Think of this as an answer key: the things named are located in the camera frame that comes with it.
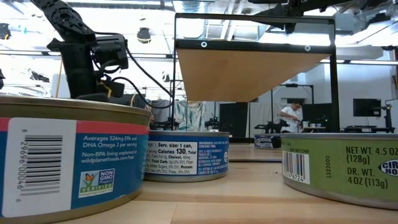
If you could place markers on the silver can blue white label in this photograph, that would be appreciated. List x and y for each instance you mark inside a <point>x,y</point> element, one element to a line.
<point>264,141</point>

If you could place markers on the black table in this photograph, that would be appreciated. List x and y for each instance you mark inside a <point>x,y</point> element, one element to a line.
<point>367,129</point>

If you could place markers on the person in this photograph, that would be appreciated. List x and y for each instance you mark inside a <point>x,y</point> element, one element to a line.
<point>290,118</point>

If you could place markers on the black hanging fixture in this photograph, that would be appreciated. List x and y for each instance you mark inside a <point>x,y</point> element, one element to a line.
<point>38,77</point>
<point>4,31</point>

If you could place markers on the teal patterned cloth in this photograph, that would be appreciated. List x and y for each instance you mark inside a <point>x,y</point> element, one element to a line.
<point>189,113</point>

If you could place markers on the silver can olive green label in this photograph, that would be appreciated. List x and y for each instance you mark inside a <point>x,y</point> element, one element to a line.
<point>342,168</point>

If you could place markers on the grey cloth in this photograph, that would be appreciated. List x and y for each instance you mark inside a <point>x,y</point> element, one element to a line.
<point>161,110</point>

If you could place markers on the black flat screen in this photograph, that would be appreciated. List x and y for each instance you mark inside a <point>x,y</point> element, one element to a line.
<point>367,107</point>

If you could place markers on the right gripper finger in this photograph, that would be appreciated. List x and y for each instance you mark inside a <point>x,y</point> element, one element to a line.
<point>276,11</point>

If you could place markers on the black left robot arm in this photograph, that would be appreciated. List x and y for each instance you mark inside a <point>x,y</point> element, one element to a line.
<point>62,18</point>

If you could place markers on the small black hanging lamp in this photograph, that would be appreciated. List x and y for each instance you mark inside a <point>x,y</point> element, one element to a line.
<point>165,77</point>

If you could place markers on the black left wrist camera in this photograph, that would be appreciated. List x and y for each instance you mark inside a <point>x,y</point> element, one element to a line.
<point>112,51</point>

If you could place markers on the gold can blue pink label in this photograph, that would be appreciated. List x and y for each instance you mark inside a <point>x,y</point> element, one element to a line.
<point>93,161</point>

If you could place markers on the black computer monitor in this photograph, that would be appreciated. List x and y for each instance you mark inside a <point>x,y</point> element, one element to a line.
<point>315,112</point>
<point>136,101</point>

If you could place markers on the white pillar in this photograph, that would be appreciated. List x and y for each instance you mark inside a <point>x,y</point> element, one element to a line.
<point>53,88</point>

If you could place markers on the small black robot arm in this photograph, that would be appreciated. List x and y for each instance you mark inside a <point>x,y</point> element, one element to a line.
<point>213,123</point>
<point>168,124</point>
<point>272,127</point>

